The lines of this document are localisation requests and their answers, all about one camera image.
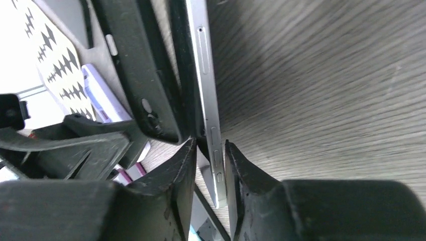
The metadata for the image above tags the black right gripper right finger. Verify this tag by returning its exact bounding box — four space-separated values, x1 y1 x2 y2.
225 142 425 240

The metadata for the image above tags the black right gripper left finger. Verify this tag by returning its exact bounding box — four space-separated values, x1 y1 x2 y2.
1 139 197 240

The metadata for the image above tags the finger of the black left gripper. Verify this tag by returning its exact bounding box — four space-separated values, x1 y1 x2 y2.
1 128 130 180
63 114 148 169

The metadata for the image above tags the lilac cased phone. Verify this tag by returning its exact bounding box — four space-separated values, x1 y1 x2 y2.
81 64 151 168

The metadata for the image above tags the black phone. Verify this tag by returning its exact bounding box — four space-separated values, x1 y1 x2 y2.
92 1 188 145

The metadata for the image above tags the silver edged phone from case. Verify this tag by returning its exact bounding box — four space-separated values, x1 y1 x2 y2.
168 1 227 208

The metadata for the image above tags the light blue cased phone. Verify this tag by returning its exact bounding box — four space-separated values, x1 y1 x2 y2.
188 185 231 241

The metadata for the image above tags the black white chessboard mat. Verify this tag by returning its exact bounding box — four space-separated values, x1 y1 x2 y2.
11 1 96 121

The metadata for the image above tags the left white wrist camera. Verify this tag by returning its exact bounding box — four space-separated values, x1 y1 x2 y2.
1 94 30 131

